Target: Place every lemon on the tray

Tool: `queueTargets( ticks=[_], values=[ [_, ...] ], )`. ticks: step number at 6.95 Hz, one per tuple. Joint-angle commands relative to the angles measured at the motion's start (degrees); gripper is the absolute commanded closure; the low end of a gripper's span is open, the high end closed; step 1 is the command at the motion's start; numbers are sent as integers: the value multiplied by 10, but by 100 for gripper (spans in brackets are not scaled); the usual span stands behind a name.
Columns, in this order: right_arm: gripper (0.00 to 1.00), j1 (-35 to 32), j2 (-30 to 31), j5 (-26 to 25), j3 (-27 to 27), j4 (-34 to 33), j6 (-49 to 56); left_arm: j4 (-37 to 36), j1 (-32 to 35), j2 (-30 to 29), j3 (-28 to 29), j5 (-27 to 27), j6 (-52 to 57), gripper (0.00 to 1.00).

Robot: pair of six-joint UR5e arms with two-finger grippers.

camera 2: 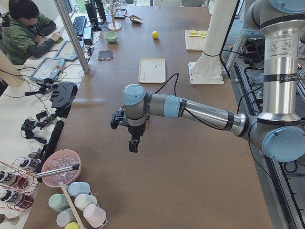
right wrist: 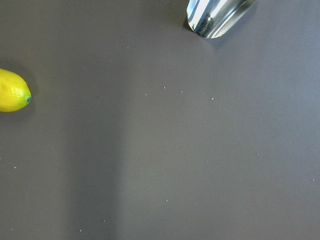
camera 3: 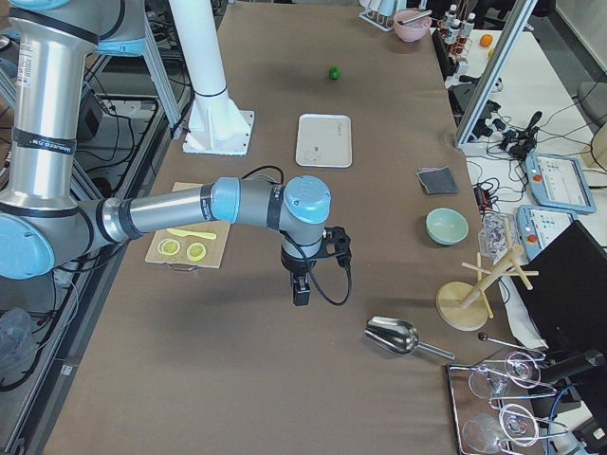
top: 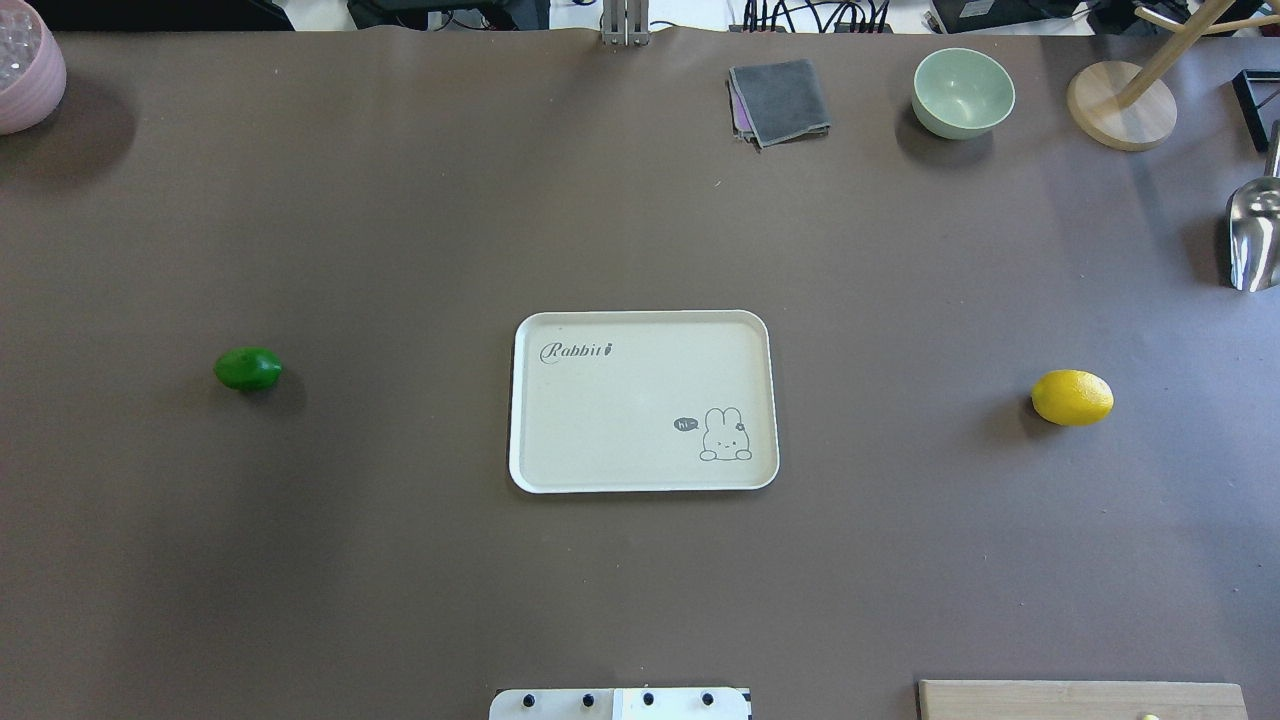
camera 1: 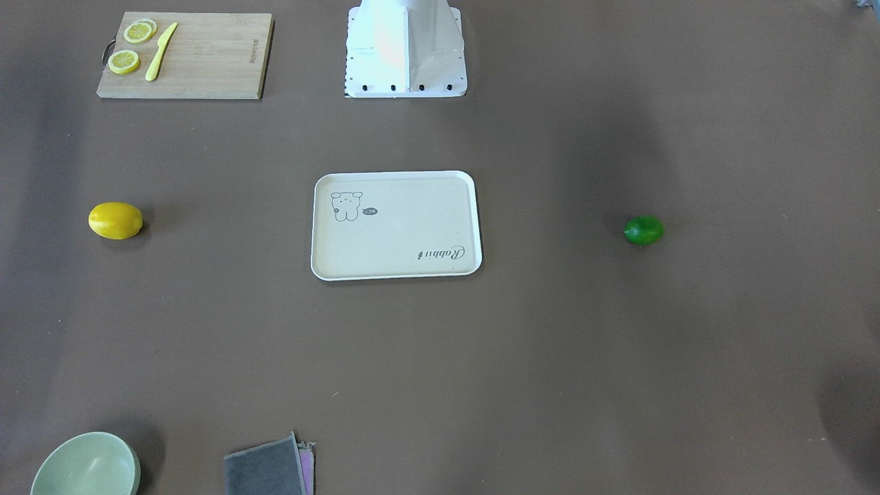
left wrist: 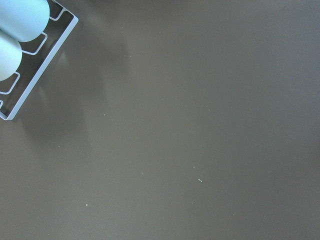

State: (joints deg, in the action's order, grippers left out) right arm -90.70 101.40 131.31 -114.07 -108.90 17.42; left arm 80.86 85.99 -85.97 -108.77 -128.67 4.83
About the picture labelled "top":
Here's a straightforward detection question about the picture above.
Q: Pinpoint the cream rabbit tray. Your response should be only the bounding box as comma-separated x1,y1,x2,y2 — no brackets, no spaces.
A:
509,309,781,495

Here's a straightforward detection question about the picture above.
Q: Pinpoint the green lime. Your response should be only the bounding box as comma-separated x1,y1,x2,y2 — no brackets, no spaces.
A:
212,346,283,392

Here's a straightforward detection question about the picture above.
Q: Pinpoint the mint green bowl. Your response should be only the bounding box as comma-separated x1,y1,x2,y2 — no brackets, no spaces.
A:
911,47,1016,140

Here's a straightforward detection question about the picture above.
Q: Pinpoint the metal scoop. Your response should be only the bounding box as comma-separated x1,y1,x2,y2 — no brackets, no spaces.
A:
1228,122,1279,292

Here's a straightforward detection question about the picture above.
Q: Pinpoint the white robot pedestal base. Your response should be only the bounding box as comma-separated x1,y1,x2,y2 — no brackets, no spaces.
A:
488,685,753,719

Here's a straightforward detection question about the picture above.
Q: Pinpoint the wooden mug tree stand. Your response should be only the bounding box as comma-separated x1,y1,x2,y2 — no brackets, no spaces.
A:
1066,1,1279,152

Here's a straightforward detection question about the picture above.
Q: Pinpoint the yellow lemon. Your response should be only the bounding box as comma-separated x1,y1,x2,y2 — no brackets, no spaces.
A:
1030,369,1115,427

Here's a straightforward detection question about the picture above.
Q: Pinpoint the grey folded cloth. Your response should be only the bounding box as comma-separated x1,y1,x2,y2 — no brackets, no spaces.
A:
727,59,831,149

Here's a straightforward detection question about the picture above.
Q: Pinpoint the wooden cutting board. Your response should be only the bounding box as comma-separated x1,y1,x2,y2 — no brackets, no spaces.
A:
918,680,1248,719

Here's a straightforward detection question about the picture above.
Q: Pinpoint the black glass rack tray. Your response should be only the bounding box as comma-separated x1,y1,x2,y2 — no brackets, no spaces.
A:
1231,69,1279,152

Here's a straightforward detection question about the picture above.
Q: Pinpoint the pink bowl with ice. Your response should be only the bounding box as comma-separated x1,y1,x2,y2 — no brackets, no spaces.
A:
1,1,67,135

